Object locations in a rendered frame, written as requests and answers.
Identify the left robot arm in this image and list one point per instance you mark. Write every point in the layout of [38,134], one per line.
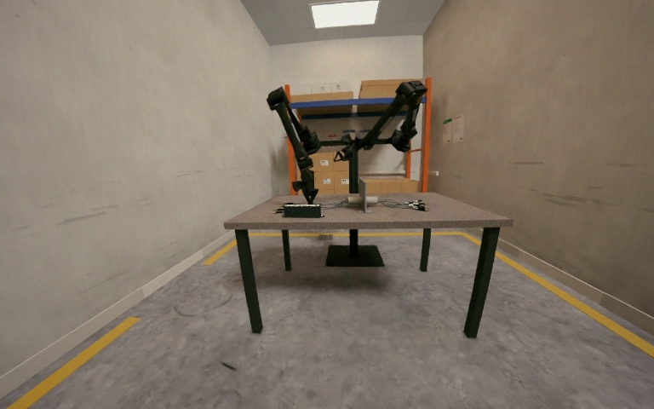
[413,91]

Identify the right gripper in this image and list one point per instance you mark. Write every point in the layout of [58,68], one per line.
[312,192]

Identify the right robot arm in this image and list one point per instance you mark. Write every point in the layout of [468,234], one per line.
[290,123]

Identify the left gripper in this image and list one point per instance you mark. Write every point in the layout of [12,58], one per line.
[349,154]

